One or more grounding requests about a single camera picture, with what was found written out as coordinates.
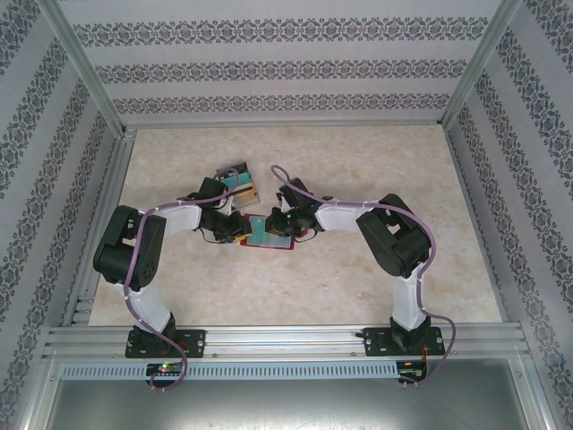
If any teal credit card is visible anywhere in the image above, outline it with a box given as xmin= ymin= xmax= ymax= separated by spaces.
xmin=249 ymin=214 xmax=270 ymax=246

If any red leather card holder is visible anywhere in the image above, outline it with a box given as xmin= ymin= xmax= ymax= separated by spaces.
xmin=239 ymin=214 xmax=310 ymax=252

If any gold card in stand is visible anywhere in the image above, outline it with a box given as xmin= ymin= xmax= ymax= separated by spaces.
xmin=232 ymin=184 xmax=260 ymax=207

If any teal card in stand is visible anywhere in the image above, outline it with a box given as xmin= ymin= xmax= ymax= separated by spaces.
xmin=221 ymin=172 xmax=254 ymax=189

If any black card in stand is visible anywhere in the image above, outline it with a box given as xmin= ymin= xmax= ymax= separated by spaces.
xmin=217 ymin=160 xmax=250 ymax=176

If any left controller board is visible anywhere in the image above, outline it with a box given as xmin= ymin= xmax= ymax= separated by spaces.
xmin=146 ymin=362 xmax=185 ymax=381

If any controller board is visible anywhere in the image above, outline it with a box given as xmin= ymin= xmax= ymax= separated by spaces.
xmin=146 ymin=362 xmax=185 ymax=381
xmin=398 ymin=360 xmax=429 ymax=382

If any grey metal sheet panel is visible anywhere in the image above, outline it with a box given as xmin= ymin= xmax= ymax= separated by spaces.
xmin=26 ymin=357 xmax=552 ymax=430

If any right controller board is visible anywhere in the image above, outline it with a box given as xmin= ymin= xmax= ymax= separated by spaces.
xmin=398 ymin=360 xmax=429 ymax=382

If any silver aluminium frame beam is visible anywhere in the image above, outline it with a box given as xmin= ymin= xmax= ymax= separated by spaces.
xmin=123 ymin=114 xmax=444 ymax=131

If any aluminium mounting rail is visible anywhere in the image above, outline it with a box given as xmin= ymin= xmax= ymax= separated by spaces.
xmin=42 ymin=324 xmax=532 ymax=359

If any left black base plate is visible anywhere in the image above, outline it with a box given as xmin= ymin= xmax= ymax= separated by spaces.
xmin=124 ymin=329 xmax=208 ymax=359

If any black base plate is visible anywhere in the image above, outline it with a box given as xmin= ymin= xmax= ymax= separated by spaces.
xmin=124 ymin=329 xmax=208 ymax=359
xmin=363 ymin=326 xmax=447 ymax=357

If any silver aluminium side rail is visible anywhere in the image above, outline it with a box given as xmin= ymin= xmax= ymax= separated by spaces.
xmin=60 ymin=129 xmax=138 ymax=328

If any slotted grey cable duct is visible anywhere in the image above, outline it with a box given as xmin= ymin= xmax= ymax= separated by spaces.
xmin=60 ymin=361 xmax=399 ymax=381

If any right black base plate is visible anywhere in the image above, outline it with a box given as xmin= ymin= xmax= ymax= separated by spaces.
xmin=363 ymin=326 xmax=447 ymax=357

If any silver aluminium frame post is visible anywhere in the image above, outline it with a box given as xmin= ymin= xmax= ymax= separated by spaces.
xmin=439 ymin=0 xmax=536 ymax=129
xmin=38 ymin=0 xmax=138 ymax=138

